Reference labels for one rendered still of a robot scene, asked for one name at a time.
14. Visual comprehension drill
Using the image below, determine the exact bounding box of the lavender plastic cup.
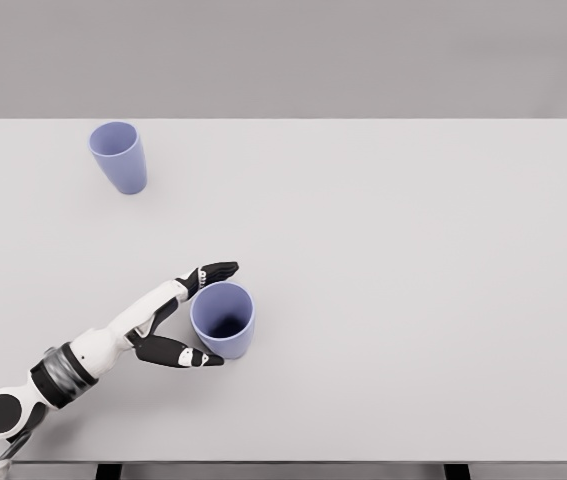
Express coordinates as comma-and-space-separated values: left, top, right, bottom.
87, 121, 148, 196
189, 281, 256, 360

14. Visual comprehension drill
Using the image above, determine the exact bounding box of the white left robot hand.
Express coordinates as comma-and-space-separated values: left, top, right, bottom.
107, 260, 240, 370

